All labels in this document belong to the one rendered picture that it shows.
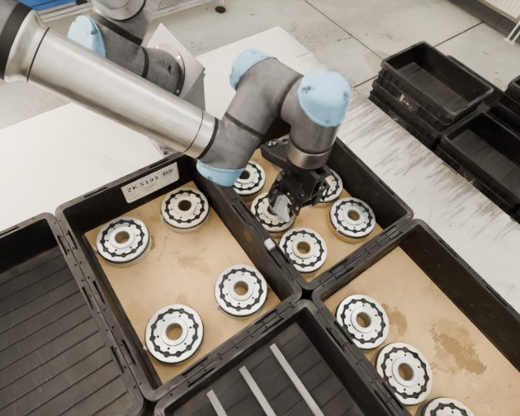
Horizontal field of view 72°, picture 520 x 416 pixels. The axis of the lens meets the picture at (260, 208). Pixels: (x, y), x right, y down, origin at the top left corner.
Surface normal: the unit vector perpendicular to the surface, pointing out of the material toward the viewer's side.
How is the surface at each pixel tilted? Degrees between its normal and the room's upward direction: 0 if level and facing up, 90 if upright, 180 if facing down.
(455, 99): 0
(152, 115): 58
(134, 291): 0
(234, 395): 0
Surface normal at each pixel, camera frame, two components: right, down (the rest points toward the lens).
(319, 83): 0.08, -0.52
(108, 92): 0.39, 0.37
